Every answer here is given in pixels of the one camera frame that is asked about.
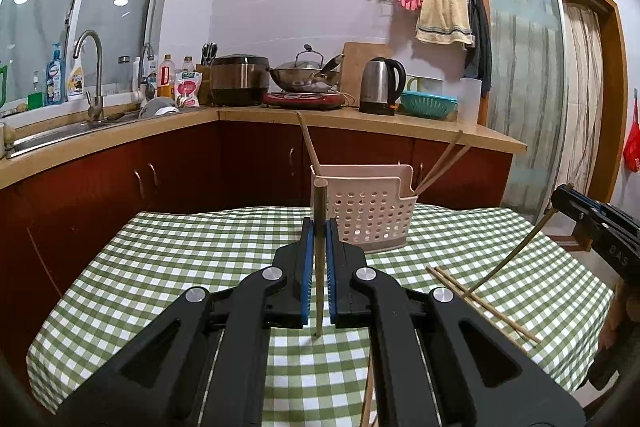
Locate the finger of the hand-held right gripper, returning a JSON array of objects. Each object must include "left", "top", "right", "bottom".
[
  {"left": 551, "top": 183, "right": 608, "bottom": 214},
  {"left": 554, "top": 202, "right": 594, "bottom": 233}
]

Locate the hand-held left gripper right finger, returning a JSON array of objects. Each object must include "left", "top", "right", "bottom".
[{"left": 326, "top": 218, "right": 586, "bottom": 427}]

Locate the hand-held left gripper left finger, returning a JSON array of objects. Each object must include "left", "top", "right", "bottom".
[{"left": 52, "top": 216, "right": 317, "bottom": 427}]

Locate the wooden chopstick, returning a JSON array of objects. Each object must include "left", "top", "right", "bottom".
[
  {"left": 416, "top": 144, "right": 472, "bottom": 198},
  {"left": 297, "top": 112, "right": 323, "bottom": 180},
  {"left": 462, "top": 207, "right": 558, "bottom": 299},
  {"left": 359, "top": 352, "right": 376, "bottom": 427},
  {"left": 313, "top": 183, "right": 328, "bottom": 340},
  {"left": 426, "top": 265, "right": 522, "bottom": 336},
  {"left": 432, "top": 266, "right": 540, "bottom": 344},
  {"left": 415, "top": 130, "right": 465, "bottom": 196}
]

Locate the pink perforated utensil holder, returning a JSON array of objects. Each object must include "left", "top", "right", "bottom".
[{"left": 310, "top": 163, "right": 420, "bottom": 254}]

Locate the person's right hand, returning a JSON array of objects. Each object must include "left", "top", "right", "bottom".
[{"left": 597, "top": 279, "right": 640, "bottom": 358}]

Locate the red hanging bag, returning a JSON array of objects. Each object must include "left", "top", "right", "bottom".
[{"left": 622, "top": 96, "right": 640, "bottom": 174}]

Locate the striped curtain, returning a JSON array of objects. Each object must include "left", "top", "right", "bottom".
[{"left": 560, "top": 2, "right": 606, "bottom": 208}]

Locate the sliding glass door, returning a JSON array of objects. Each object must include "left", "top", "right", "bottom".
[{"left": 482, "top": 0, "right": 568, "bottom": 218}]

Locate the white translucent container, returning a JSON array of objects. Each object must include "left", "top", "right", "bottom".
[{"left": 458, "top": 77, "right": 484, "bottom": 125}]

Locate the red kitchen cabinet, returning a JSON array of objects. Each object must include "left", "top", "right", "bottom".
[{"left": 0, "top": 119, "right": 516, "bottom": 383}]

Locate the green checked tablecloth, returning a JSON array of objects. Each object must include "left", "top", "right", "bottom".
[{"left": 26, "top": 202, "right": 616, "bottom": 427}]

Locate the teal plastic colander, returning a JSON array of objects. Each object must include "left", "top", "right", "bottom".
[{"left": 400, "top": 90, "right": 459, "bottom": 118}]

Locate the dark hanging cloth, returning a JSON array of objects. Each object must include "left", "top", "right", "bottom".
[{"left": 464, "top": 0, "right": 493, "bottom": 98}]

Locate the beige kitchen countertop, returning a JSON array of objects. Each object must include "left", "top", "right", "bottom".
[{"left": 0, "top": 104, "right": 528, "bottom": 192}]

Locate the red induction cooker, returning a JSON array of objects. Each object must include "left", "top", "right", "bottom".
[{"left": 263, "top": 90, "right": 347, "bottom": 110}]

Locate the steel electric kettle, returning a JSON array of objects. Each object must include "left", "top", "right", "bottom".
[{"left": 359, "top": 56, "right": 407, "bottom": 116}]

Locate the steel wok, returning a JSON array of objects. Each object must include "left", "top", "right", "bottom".
[{"left": 267, "top": 57, "right": 346, "bottom": 94}]

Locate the dark rice cooker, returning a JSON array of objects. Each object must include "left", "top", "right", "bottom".
[{"left": 209, "top": 54, "right": 271, "bottom": 108}]

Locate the beige towel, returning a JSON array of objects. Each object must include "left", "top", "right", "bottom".
[{"left": 415, "top": 0, "right": 475, "bottom": 46}]

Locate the glass wok lid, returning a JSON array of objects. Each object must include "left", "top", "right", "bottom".
[{"left": 274, "top": 44, "right": 326, "bottom": 72}]

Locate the pink and white packet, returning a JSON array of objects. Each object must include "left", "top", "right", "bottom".
[{"left": 175, "top": 72, "right": 202, "bottom": 108}]

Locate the white dish by sink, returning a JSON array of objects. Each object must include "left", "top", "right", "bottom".
[{"left": 137, "top": 97, "right": 181, "bottom": 120}]

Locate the wooden knife block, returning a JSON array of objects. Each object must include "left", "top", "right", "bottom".
[{"left": 194, "top": 63, "right": 213, "bottom": 104}]

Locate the wooden cutting board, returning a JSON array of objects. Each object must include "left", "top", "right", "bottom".
[{"left": 341, "top": 42, "right": 393, "bottom": 105}]

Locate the orange oil bottle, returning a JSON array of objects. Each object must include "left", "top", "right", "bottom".
[{"left": 156, "top": 53, "right": 176, "bottom": 100}]

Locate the small steel faucet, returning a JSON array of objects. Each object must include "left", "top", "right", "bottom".
[{"left": 137, "top": 43, "right": 157, "bottom": 100}]

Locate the tall curved steel faucet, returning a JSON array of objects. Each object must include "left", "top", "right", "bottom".
[{"left": 73, "top": 29, "right": 107, "bottom": 124}]

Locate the stainless steel sink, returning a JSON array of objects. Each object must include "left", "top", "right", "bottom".
[{"left": 5, "top": 109, "right": 146, "bottom": 158}]

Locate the white spray cleaner bottle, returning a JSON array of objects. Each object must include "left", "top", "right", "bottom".
[{"left": 66, "top": 51, "right": 87, "bottom": 102}]

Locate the blue dish soap bottle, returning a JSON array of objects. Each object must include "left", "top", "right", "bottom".
[{"left": 45, "top": 43, "right": 67, "bottom": 105}]

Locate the small green bottle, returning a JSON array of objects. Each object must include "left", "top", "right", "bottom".
[{"left": 27, "top": 71, "right": 46, "bottom": 110}]

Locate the aluminium sliding window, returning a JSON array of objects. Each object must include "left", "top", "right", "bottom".
[{"left": 0, "top": 0, "right": 188, "bottom": 108}]

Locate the white basin with green handle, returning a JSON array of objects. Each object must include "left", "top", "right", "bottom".
[{"left": 404, "top": 74, "right": 445, "bottom": 95}]

